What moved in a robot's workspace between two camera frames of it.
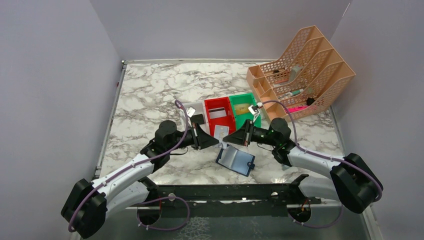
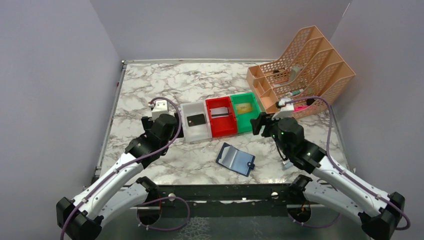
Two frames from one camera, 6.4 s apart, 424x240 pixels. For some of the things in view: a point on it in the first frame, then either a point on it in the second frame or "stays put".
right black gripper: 248,133 → 257,123
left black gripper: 195,136 → 145,122
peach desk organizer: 304,78 stays put
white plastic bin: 200,109 stays put
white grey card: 217,113 stays put
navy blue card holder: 237,160 stays put
